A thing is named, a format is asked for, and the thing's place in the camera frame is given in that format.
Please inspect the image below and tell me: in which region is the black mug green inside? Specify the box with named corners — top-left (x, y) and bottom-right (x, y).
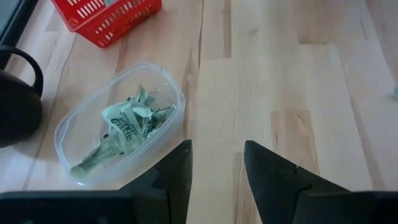
top-left (0, 45), bottom-right (44, 149)

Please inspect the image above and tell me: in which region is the black metal table frame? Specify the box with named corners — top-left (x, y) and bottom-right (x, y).
top-left (0, 0), bottom-right (40, 47)

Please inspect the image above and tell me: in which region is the red slotted plastic basket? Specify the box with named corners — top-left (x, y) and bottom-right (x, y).
top-left (51, 0), bottom-right (162, 49)

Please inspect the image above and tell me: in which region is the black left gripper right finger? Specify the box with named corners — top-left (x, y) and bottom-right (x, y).
top-left (244, 140), bottom-right (351, 224)

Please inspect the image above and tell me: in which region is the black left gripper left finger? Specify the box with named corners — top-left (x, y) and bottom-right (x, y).
top-left (119, 139), bottom-right (193, 224)

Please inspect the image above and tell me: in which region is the clear plastic container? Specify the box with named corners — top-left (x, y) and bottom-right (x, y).
top-left (53, 62), bottom-right (187, 187)

